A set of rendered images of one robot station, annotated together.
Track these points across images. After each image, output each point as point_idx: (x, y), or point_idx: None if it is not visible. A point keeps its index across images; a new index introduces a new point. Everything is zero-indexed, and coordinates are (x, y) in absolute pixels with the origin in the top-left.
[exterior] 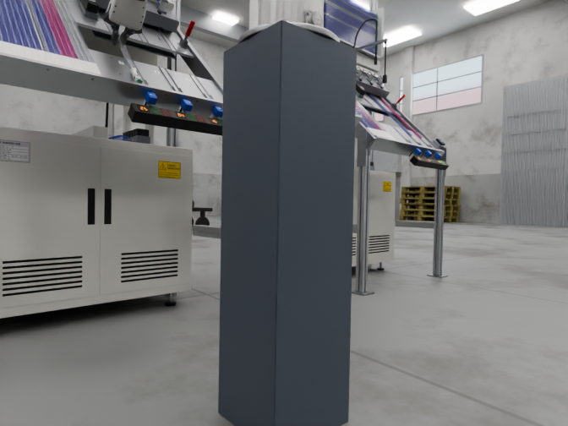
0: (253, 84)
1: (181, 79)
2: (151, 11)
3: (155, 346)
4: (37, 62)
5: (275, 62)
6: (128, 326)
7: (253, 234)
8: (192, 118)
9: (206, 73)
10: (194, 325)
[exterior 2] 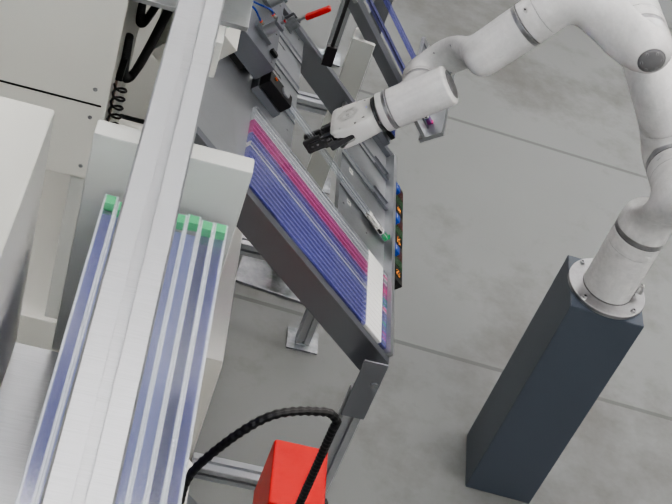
0: (598, 342)
1: (355, 154)
2: (282, 8)
3: (313, 434)
4: (393, 324)
5: (627, 343)
6: (230, 412)
7: (557, 413)
8: (400, 234)
9: (334, 84)
10: (283, 374)
